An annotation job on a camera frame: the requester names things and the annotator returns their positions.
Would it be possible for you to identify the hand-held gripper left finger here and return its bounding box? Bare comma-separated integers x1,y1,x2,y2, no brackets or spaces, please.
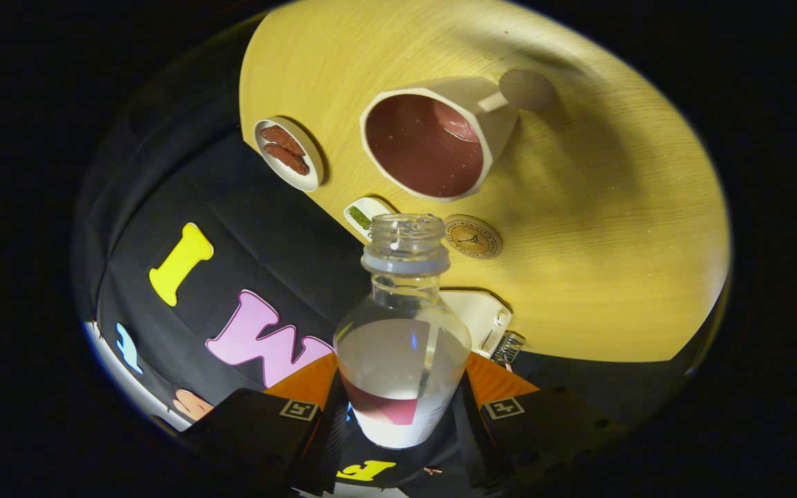
183,353,351,495

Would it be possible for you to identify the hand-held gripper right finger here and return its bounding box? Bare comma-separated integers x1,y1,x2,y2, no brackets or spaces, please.
452,353,632,489

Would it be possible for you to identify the clear glass juice bottle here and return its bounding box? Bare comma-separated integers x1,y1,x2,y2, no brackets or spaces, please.
333,213,473,450

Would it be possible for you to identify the round cork coaster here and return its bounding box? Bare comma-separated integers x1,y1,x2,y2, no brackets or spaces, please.
444,214,503,260

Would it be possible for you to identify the beige cup with wooden handle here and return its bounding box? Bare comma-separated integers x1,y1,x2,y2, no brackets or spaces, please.
360,68,560,203

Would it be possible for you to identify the white toaster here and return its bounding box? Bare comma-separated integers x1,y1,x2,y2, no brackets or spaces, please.
440,289,513,358

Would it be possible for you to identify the wooden table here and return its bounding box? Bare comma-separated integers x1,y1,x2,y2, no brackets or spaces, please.
239,0,731,364

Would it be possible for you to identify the white divided dish with beans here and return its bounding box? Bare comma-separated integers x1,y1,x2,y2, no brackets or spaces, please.
343,196,399,243

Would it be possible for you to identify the black backdrop cloth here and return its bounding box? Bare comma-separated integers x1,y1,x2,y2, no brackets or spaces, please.
70,14,724,498

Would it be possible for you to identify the round white plate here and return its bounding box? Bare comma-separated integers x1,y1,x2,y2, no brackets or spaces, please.
253,116,324,193

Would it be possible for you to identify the red-brown sausage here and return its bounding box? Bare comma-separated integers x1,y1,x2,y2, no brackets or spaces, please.
260,124,306,156
264,143,311,176

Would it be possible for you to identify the metal wire basket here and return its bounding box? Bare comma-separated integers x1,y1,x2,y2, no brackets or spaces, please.
490,331,526,367

